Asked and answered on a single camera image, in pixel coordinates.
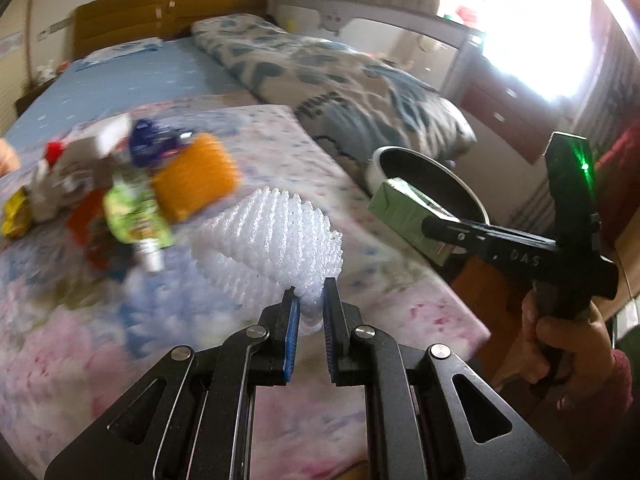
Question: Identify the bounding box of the white foam fruit net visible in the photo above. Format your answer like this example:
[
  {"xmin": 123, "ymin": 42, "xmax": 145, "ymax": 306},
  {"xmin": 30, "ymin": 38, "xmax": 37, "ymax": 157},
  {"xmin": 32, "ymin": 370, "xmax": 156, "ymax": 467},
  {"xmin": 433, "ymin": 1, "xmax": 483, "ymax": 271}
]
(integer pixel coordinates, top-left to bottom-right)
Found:
[{"xmin": 191, "ymin": 188, "xmax": 344, "ymax": 335}]

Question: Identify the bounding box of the blue plastic wrapper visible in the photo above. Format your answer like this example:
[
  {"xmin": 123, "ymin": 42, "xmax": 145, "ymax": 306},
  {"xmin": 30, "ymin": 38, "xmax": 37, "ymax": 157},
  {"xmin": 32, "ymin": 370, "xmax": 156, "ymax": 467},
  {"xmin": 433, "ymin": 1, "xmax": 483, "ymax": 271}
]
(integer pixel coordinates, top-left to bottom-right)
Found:
[{"xmin": 128, "ymin": 119, "xmax": 195, "ymax": 168}]

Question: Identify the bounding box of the white foam block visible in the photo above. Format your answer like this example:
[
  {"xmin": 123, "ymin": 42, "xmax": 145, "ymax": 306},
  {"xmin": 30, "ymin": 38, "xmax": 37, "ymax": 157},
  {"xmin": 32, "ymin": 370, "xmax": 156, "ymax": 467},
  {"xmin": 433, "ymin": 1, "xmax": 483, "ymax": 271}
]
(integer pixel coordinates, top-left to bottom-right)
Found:
[{"xmin": 77, "ymin": 113, "xmax": 134, "ymax": 158}]

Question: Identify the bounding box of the red crumpled wrapper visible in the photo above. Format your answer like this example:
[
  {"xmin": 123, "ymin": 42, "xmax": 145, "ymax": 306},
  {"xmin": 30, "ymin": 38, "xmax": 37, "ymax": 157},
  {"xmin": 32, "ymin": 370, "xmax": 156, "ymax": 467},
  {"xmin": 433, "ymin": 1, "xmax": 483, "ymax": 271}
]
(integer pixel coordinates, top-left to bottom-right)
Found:
[{"xmin": 65, "ymin": 188, "xmax": 117, "ymax": 271}]

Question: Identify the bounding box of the grey white crib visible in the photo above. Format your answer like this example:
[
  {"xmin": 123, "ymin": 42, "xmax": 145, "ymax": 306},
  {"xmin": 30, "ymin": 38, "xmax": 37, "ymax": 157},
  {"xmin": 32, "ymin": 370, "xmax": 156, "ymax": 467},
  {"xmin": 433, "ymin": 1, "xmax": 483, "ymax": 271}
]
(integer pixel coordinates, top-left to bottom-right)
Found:
[{"xmin": 273, "ymin": 0, "xmax": 483, "ymax": 103}]

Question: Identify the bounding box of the blue white pillow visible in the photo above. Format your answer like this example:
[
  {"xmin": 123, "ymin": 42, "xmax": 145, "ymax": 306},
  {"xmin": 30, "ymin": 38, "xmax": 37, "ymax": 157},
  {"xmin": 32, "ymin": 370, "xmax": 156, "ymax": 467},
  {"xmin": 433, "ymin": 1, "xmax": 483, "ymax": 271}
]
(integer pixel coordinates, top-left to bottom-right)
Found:
[{"xmin": 80, "ymin": 37, "xmax": 164, "ymax": 68}]

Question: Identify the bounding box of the dark wooden nightstand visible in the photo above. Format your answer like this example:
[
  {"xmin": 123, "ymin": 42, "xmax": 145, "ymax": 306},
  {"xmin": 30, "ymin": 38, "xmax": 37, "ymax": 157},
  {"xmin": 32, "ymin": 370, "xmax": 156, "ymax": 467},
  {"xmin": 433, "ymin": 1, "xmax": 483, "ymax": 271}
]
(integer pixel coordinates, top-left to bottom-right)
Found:
[{"xmin": 14, "ymin": 79, "xmax": 55, "ymax": 117}]

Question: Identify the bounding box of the green drink pouch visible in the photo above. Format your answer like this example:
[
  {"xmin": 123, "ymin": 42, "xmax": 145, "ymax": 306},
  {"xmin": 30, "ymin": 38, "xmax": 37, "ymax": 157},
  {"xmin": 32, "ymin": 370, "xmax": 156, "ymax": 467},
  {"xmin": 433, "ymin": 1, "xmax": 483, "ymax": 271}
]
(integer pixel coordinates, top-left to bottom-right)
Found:
[{"xmin": 103, "ymin": 168, "xmax": 174, "ymax": 274}]

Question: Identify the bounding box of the dark red drawer cabinet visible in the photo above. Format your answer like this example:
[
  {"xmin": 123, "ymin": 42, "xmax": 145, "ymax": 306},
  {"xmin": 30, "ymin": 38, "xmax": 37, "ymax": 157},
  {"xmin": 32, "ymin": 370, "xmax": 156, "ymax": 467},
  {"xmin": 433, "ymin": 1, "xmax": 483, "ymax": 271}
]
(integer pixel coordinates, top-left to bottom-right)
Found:
[{"xmin": 460, "ymin": 56, "xmax": 560, "ymax": 165}]

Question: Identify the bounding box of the blue bed sheet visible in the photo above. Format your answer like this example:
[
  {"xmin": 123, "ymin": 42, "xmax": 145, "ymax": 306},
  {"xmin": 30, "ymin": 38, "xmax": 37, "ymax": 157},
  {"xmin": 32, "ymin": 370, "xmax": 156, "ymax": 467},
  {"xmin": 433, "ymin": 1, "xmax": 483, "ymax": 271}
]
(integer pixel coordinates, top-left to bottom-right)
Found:
[{"xmin": 4, "ymin": 37, "xmax": 244, "ymax": 151}]

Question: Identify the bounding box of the green drink carton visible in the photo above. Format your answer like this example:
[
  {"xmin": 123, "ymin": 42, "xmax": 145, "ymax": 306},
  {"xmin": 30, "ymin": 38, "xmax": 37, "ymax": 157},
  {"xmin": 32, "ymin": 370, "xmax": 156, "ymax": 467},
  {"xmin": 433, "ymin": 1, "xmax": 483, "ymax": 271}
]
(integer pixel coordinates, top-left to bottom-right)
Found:
[{"xmin": 368, "ymin": 178, "xmax": 457, "ymax": 266}]

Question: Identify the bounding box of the wooden headboard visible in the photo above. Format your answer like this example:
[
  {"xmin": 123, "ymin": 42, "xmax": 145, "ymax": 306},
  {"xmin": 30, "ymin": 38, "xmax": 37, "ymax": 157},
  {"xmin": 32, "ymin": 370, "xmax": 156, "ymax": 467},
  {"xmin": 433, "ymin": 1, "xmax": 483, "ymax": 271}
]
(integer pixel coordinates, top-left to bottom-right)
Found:
[{"xmin": 72, "ymin": 0, "xmax": 269, "ymax": 60}]

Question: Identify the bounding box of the yellow snack wrapper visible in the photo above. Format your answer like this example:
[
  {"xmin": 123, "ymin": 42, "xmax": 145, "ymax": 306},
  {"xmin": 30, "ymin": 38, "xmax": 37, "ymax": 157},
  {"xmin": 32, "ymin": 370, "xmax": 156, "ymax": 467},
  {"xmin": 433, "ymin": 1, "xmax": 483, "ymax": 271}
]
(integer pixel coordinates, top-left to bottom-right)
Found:
[{"xmin": 1, "ymin": 188, "xmax": 34, "ymax": 240}]

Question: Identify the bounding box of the left hand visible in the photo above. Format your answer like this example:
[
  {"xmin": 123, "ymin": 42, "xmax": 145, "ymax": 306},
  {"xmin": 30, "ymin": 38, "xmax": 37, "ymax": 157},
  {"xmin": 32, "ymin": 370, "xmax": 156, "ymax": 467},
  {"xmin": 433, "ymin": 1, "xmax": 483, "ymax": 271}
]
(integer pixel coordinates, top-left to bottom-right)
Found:
[{"xmin": 0, "ymin": 139, "xmax": 21, "ymax": 177}]

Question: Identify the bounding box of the blue patterned folded quilt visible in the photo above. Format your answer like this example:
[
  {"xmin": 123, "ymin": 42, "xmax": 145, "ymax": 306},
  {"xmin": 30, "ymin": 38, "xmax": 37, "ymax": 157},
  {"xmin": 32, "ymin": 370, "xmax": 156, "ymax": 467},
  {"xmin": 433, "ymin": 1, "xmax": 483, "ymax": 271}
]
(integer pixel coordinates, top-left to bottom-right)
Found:
[{"xmin": 191, "ymin": 13, "xmax": 476, "ymax": 186}]

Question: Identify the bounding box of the red white carton box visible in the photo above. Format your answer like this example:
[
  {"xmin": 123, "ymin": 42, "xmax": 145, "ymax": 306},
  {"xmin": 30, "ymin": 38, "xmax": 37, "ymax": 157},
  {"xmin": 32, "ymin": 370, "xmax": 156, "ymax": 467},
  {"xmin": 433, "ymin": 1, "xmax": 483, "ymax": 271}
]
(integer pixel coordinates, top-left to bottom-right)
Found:
[{"xmin": 27, "ymin": 141, "xmax": 130, "ymax": 223}]

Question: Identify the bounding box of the floral pink blue blanket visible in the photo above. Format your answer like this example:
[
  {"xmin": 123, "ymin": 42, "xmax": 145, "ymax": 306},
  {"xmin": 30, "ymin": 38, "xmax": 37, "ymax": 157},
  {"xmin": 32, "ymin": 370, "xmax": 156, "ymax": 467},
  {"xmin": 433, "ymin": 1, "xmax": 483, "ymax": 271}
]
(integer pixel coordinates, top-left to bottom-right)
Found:
[{"xmin": 1, "ymin": 96, "xmax": 489, "ymax": 479}]

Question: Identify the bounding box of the right hand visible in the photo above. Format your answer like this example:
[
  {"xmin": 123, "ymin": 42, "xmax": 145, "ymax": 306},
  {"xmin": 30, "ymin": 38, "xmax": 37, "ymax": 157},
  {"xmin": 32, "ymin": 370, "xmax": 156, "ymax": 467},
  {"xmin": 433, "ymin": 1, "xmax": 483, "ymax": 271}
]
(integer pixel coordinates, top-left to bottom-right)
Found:
[{"xmin": 520, "ymin": 292, "xmax": 615, "ymax": 408}]

